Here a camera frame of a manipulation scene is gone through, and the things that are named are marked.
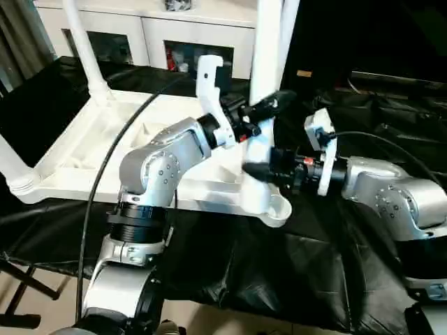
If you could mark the white plastic table leg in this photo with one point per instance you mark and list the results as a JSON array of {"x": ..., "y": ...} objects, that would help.
[
  {"x": 289, "y": 28},
  {"x": 267, "y": 42},
  {"x": 10, "y": 160},
  {"x": 84, "y": 45}
]

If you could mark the white plastic table top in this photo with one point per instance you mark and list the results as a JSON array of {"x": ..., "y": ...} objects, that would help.
[{"x": 87, "y": 139}]

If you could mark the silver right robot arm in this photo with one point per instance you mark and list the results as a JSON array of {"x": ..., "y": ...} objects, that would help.
[{"x": 401, "y": 195}]

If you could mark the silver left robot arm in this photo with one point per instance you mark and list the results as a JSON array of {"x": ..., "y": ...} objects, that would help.
[{"x": 157, "y": 164}]

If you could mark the small tan label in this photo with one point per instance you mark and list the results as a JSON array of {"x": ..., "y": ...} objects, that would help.
[{"x": 304, "y": 73}]

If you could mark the red bottle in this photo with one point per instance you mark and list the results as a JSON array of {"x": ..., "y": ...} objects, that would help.
[{"x": 170, "y": 59}]

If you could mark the white glass-door cabinet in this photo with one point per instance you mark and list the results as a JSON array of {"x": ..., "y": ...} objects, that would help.
[{"x": 150, "y": 28}]

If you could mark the dark objects on cabinet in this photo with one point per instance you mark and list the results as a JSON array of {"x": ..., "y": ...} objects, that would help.
[{"x": 179, "y": 5}]

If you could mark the long black bar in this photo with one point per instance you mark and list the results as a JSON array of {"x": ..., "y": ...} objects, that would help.
[{"x": 401, "y": 79}]

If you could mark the grey robot left foot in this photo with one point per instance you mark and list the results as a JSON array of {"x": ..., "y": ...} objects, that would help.
[{"x": 171, "y": 328}]

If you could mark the grey curtain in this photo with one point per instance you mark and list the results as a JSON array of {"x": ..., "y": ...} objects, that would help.
[{"x": 21, "y": 42}]

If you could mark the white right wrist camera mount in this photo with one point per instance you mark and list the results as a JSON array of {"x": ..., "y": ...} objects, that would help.
[{"x": 326, "y": 164}]

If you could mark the dark folding stand frame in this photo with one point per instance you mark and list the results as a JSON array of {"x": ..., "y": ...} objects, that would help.
[{"x": 28, "y": 279}]

